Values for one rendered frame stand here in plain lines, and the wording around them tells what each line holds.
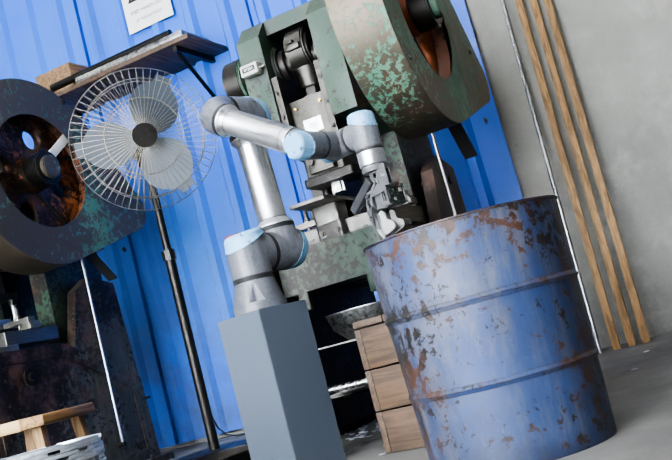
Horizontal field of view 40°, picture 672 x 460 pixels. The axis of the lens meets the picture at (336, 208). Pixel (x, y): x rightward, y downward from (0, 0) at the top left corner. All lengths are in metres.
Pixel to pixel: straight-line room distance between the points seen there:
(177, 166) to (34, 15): 2.21
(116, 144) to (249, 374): 1.52
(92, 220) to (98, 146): 0.52
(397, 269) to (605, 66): 2.56
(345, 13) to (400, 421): 1.24
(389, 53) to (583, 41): 1.56
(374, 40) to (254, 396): 1.13
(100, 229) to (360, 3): 1.85
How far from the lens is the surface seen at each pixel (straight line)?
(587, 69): 4.24
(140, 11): 5.24
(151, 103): 3.77
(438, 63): 3.47
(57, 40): 5.63
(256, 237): 2.58
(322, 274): 3.05
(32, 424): 2.73
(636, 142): 4.17
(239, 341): 2.56
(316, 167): 3.20
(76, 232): 4.12
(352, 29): 2.89
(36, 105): 4.21
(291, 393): 2.51
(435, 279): 1.77
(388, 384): 2.44
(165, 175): 3.80
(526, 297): 1.78
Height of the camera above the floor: 0.30
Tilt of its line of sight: 8 degrees up
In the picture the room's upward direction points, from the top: 15 degrees counter-clockwise
